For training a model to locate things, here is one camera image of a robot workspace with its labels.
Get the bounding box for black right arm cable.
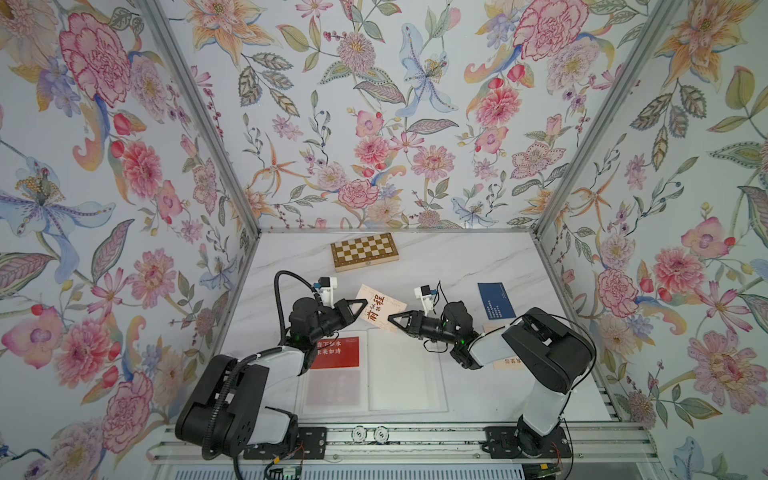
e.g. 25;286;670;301
434;280;598;480

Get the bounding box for wooden folding chess board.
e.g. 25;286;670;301
330;233;399;272

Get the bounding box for aluminium corner post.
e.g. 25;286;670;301
530;1;677;240
137;0;261;240

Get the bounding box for pale beige card lower right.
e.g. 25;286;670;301
493;357;525;370

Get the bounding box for beige card red characters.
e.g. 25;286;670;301
357;285;407;333

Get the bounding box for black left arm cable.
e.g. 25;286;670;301
200;269;319;480

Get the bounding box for aluminium corner post left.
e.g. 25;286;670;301
137;0;261;240

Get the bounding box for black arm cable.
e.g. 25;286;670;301
434;280;598;480
200;269;319;480

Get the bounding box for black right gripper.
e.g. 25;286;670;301
390;312;461;349

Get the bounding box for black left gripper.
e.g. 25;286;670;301
307;300;368;345

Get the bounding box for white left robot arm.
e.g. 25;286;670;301
174;297;368;460

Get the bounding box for white photo album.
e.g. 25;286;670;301
296;329;447;419

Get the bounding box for dark blue card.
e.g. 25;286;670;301
478;282;517;321

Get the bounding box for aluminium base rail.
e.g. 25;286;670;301
146;421;658;466

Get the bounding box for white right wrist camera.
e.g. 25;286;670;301
414;285;438;313

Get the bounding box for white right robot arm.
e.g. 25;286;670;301
388;301;596;438

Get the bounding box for aluminium corner post right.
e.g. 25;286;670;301
530;1;677;240

